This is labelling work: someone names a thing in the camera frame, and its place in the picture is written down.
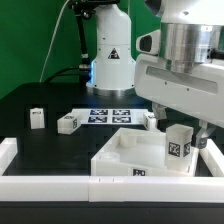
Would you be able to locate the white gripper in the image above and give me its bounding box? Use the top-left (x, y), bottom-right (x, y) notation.
top-left (135, 54), bottom-right (224, 148)

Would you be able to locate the white square tabletop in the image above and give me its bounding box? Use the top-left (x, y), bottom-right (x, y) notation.
top-left (91, 128), bottom-right (199, 177)

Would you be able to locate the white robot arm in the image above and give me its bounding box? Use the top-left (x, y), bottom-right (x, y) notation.
top-left (68, 0), bottom-right (224, 148)

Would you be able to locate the white fiducial tag sheet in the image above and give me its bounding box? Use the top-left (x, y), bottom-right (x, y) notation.
top-left (72, 108), bottom-right (147, 125)

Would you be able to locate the white U-shaped obstacle fence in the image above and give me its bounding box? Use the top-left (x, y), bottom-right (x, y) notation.
top-left (0, 138), bottom-right (224, 203)

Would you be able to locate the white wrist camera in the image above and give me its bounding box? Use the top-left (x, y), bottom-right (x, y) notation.
top-left (136, 29), bottom-right (161, 55)

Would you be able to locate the black cable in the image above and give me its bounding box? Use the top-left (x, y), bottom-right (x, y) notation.
top-left (44, 67), bottom-right (91, 84)

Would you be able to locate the white cable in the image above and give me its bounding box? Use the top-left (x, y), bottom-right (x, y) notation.
top-left (38, 0), bottom-right (70, 83)

